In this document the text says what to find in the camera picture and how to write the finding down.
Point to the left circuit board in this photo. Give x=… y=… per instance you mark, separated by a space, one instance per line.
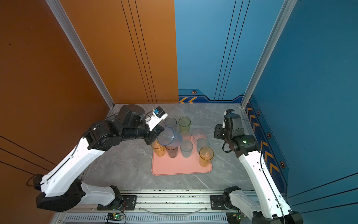
x=115 y=217

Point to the aluminium front rail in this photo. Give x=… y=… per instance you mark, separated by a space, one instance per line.
x=186 y=201

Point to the teal glass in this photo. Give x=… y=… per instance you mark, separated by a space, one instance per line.
x=202 y=142
x=186 y=148

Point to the yellow tall glass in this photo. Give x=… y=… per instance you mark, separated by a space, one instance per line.
x=158 y=148

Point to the right circuit board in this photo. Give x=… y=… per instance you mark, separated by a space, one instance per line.
x=235 y=218

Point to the left aluminium corner post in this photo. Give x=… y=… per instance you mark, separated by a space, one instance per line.
x=69 y=30

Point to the aluminium corner post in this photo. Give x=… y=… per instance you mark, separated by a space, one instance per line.
x=280 y=23
x=69 y=30

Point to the blue smooth tall glass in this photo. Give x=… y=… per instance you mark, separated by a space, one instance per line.
x=171 y=123

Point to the grey smoky tall glass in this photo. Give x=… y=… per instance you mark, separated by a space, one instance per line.
x=172 y=151

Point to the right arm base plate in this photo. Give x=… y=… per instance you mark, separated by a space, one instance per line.
x=217 y=203

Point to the clear tube on rail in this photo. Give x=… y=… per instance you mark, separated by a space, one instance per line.
x=173 y=213

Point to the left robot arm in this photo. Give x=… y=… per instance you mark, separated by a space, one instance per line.
x=62 y=190

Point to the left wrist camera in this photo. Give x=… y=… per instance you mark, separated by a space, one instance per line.
x=154 y=117

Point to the circuit board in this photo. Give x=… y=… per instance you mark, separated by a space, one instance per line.
x=235 y=218
x=115 y=217

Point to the clear round glass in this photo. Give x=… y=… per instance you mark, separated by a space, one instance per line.
x=197 y=134

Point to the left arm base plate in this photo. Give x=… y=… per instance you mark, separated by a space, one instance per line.
x=127 y=203

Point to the blue textured tall glass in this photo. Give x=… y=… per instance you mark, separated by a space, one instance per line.
x=170 y=138

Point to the clear short glass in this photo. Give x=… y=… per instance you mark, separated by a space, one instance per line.
x=186 y=136

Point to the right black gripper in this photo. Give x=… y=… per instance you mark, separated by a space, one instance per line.
x=217 y=129

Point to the right aluminium corner post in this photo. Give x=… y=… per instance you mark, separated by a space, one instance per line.
x=280 y=23

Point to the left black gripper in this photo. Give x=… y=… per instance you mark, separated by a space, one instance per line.
x=154 y=133

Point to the amber tall glass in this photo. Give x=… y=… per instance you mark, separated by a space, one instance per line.
x=206 y=155

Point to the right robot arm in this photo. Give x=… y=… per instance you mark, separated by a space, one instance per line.
x=272 y=207

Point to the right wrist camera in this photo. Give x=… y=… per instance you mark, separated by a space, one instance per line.
x=232 y=121

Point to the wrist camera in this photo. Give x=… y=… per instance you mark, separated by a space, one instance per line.
x=232 y=121
x=154 y=117

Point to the pink plastic tray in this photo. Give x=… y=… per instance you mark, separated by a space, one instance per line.
x=179 y=165

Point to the green tall glass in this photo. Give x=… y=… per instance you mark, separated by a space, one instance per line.
x=184 y=124

